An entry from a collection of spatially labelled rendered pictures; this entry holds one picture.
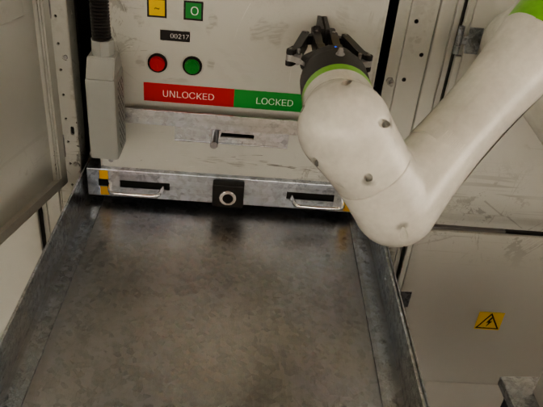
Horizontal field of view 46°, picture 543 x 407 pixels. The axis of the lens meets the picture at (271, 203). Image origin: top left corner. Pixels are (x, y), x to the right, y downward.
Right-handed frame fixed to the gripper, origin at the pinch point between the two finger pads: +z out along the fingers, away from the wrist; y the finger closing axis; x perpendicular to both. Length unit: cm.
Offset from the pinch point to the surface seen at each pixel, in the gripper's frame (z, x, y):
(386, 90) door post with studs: 10.2, -13.7, 14.8
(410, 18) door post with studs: 9.9, 0.4, 16.4
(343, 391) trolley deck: -41, -38, 5
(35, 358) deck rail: -38, -38, -39
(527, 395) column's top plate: -32, -48, 38
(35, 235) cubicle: 8, -52, -54
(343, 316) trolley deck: -25.6, -38.3, 6.5
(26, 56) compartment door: 7, -11, -51
